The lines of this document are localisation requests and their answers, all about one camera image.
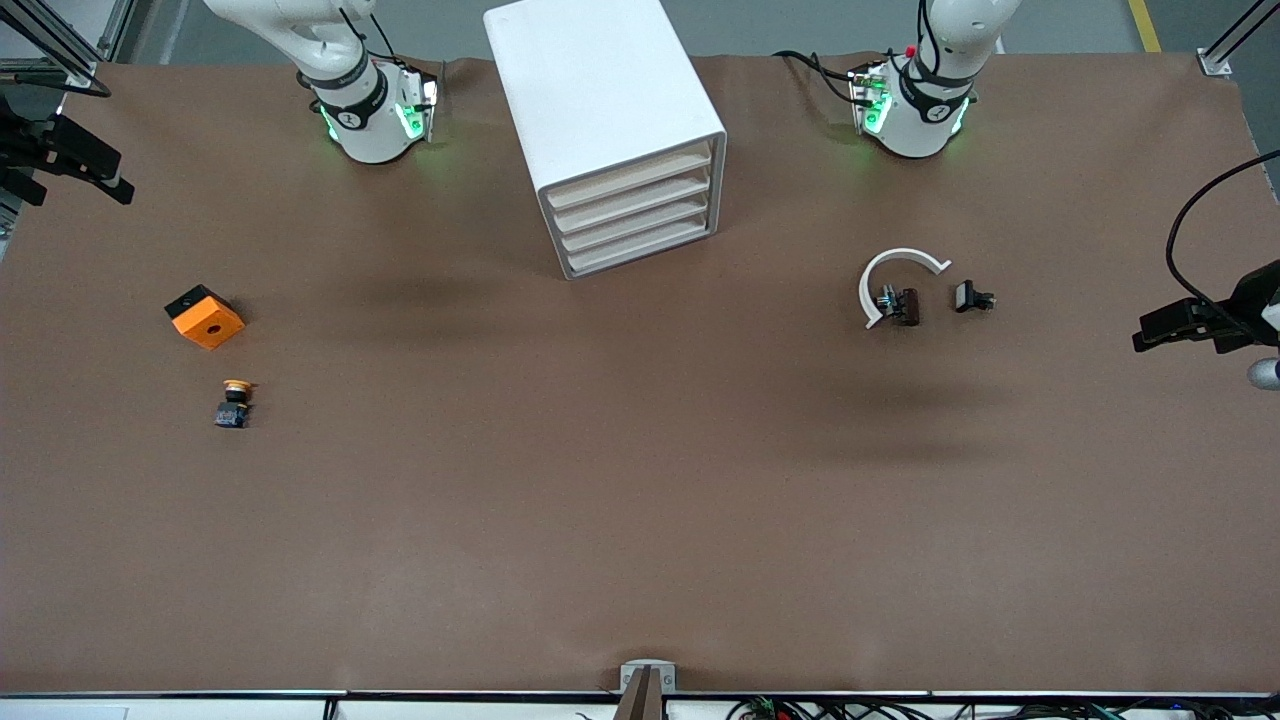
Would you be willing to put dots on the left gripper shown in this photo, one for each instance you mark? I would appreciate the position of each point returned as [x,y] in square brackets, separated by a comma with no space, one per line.
[1246,306]

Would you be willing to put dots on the orange cap push button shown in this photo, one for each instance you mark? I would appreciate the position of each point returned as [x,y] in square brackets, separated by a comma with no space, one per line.
[233,408]

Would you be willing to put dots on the white plastic drawer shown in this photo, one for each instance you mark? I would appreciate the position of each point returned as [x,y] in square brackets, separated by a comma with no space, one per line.
[635,203]
[645,248]
[640,225]
[630,180]

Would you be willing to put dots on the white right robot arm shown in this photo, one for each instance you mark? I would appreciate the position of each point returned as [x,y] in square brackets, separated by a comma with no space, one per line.
[370,135]

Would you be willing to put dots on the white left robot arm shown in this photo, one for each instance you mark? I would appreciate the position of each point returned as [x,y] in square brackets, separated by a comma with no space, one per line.
[920,130]

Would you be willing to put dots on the orange black button box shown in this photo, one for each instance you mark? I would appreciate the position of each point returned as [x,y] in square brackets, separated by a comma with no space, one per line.
[210,325]

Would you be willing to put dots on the white drawer cabinet housing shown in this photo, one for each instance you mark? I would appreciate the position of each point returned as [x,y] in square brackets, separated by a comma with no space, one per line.
[590,90]

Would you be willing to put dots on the small black clip part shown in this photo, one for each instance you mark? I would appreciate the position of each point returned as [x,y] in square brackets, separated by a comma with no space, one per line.
[965,296]

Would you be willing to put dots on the aluminium frame post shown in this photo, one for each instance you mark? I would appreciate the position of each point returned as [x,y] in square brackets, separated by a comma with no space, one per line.
[1215,62]
[80,72]

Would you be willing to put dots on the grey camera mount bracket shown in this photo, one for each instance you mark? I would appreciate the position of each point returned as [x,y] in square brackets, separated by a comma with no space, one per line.
[648,690]

